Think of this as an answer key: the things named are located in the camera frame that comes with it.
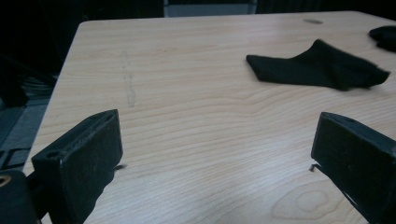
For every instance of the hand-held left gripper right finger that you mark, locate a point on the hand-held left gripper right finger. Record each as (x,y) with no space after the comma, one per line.
(358,161)

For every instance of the black sock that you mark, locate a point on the black sock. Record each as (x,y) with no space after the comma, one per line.
(384,36)
(317,68)

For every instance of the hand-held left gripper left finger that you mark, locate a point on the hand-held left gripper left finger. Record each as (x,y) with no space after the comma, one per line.
(81,168)

